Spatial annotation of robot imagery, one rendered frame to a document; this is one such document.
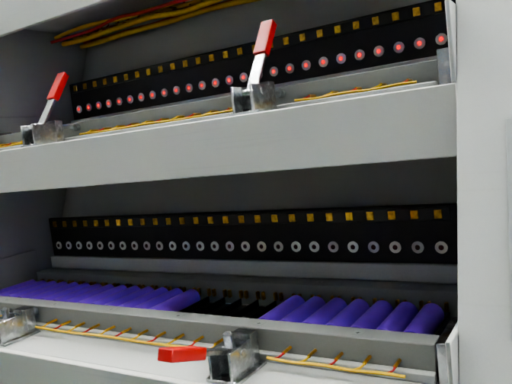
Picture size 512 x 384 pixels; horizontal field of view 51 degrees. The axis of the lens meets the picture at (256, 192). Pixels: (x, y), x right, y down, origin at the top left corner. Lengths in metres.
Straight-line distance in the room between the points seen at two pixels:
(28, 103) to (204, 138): 0.45
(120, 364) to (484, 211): 0.30
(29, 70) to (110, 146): 0.37
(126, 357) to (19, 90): 0.47
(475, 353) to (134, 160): 0.31
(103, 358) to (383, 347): 0.23
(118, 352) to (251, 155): 0.21
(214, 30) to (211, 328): 0.43
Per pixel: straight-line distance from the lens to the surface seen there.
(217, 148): 0.42
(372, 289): 0.50
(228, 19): 0.75
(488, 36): 0.36
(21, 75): 0.84
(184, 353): 0.35
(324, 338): 0.40
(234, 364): 0.39
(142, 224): 0.66
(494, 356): 0.32
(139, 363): 0.46
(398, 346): 0.38
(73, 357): 0.50
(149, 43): 0.83
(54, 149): 0.56
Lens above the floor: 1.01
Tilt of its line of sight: 12 degrees up
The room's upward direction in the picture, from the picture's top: 4 degrees clockwise
